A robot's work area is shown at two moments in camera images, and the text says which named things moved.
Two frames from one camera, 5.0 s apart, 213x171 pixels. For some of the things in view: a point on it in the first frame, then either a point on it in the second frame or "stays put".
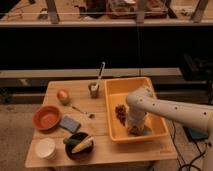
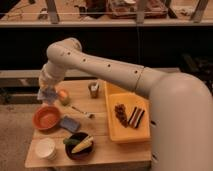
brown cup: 94,89 stays put
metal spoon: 91,115 stays put
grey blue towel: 143,131 -> 49,95
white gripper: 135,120 -> 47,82
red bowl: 46,118 stays put
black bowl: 82,154 stays put
